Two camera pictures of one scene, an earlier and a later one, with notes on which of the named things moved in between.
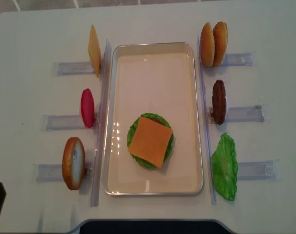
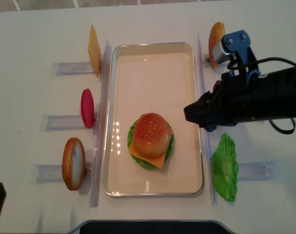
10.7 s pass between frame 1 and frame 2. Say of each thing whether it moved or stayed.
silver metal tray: stayed
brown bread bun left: stayed
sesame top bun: moved
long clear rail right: stayed
